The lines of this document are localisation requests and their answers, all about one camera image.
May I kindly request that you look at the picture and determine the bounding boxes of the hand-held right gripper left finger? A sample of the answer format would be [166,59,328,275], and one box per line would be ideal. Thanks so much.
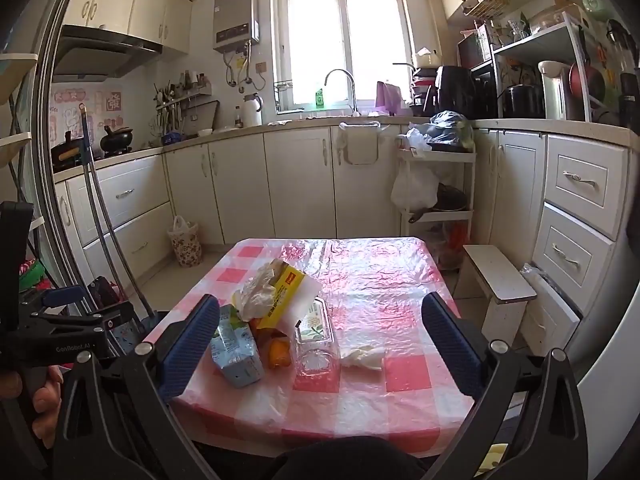
[52,294,223,480]

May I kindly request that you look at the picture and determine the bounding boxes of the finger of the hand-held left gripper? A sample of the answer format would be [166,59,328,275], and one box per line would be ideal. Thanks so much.
[41,289,86,311]
[75,305,141,336]

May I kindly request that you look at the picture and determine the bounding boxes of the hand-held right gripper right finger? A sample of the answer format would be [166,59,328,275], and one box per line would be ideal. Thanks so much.
[421,291,588,480]

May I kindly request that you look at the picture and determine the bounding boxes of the blue green drink carton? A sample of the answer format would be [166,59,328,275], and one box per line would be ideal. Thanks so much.
[210,304,266,387]

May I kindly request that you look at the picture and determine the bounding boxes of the large white tissue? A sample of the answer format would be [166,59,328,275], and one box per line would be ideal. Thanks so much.
[234,262,281,321]

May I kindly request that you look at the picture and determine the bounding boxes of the long orange peel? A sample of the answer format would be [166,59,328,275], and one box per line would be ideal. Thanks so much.
[267,335,292,370]

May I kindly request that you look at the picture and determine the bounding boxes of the small white tissue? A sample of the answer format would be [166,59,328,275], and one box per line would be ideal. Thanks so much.
[340,345,386,372]

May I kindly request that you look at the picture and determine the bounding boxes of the yellow box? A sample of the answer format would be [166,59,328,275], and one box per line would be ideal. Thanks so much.
[255,260,323,331]

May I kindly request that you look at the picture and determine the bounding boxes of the yellow bowl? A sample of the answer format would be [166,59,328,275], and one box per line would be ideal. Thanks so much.
[475,442,508,478]

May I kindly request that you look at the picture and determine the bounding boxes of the clear plastic bottle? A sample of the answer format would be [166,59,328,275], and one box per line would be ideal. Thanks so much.
[292,297,342,377]

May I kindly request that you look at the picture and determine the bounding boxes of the person's left hand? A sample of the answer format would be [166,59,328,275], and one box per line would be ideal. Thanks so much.
[31,366,65,450]

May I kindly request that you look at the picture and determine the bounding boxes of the white step stool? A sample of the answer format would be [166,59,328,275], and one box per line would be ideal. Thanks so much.
[457,245,538,343]

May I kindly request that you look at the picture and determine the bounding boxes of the pink checked plastic tablecloth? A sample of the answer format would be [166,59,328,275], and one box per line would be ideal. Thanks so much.
[145,237,476,456]

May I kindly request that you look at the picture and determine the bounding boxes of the floral waste basket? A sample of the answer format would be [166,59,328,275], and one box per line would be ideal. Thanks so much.
[167,216,203,267]

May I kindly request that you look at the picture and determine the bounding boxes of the red plastic bag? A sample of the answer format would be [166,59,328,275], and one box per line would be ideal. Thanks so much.
[440,222,471,266]

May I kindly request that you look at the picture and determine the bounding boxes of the black frying pan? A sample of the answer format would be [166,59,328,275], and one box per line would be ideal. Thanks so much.
[51,142,96,168]

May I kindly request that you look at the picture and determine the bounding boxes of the black wok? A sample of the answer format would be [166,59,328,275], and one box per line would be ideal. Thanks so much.
[409,184,471,223]

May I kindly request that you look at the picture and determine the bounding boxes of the white refrigerator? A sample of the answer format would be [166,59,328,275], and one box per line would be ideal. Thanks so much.
[570,240,640,466]

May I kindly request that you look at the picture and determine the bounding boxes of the hanging white plastic bag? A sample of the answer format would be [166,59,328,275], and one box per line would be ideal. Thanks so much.
[391,162,441,211]

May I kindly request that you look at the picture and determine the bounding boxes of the person's black clothing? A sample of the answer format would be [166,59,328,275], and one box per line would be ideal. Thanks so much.
[200,435,431,480]

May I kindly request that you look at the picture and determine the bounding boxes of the cream drawer unit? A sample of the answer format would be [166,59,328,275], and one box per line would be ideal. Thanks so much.
[520,132,631,356]

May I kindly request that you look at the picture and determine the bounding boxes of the white tiered cart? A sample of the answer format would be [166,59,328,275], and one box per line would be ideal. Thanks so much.
[397,147,478,241]

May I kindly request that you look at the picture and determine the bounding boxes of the cream base cabinets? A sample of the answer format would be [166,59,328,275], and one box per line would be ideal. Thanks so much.
[52,120,548,291]

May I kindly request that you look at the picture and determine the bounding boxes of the small white plastic bag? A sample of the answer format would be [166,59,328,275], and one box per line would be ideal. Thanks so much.
[405,127,433,153]

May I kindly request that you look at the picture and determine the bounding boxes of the black plastic bag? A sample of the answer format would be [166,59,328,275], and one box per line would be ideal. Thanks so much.
[425,110,475,151]

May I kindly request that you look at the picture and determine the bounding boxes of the white door-hung bin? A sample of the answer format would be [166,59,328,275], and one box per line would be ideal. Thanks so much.
[336,121,391,166]

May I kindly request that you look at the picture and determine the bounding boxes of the cream shelf rack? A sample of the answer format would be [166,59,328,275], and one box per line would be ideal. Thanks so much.
[0,52,38,166]

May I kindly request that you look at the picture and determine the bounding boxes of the white thermos jug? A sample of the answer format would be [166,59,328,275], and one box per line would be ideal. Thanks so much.
[243,93,264,127]

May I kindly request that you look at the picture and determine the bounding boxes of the black range hood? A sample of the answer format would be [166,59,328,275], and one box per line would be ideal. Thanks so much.
[52,25,163,81]

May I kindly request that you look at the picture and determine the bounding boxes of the stacked cooking pots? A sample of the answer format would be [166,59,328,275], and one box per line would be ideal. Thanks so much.
[411,67,438,116]

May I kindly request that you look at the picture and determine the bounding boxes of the white teapot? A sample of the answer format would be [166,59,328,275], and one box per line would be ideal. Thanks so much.
[412,47,443,68]

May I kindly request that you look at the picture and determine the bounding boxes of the chrome sink faucet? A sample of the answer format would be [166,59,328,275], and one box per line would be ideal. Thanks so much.
[324,69,360,113]

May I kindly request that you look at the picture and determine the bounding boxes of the red pot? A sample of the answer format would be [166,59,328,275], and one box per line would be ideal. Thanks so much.
[570,62,606,106]

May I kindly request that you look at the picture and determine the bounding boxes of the white counter shelf rack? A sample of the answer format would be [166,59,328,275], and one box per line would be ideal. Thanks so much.
[490,10,596,123]

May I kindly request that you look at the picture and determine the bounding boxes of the black blender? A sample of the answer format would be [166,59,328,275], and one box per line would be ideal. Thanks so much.
[605,19,640,118]

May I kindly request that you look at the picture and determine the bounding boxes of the kitchen window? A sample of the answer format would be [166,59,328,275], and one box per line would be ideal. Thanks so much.
[272,0,416,111]

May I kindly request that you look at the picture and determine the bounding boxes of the grey broom handle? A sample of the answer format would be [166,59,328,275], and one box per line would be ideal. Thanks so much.
[90,160,157,322]

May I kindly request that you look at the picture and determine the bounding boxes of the blue mop handle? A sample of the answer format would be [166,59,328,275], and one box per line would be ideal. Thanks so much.
[79,104,101,291]

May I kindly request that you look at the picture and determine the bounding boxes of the grey sliding door frame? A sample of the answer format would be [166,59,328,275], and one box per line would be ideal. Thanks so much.
[27,0,101,311]

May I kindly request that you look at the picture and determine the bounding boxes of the pink wall stickers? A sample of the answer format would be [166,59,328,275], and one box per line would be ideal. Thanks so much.
[50,87,126,151]

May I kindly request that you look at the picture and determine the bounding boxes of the wall utensil rack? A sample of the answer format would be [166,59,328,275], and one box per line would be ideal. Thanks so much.
[154,72,220,136]

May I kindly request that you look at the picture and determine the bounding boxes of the cream wall cabinets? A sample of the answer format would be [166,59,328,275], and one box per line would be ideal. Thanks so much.
[62,0,193,56]

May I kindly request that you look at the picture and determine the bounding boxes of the grey wall water heater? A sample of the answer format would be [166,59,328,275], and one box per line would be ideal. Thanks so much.
[213,0,261,52]

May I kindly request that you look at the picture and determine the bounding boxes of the white wire basket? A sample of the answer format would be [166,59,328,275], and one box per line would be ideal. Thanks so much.
[462,0,506,18]

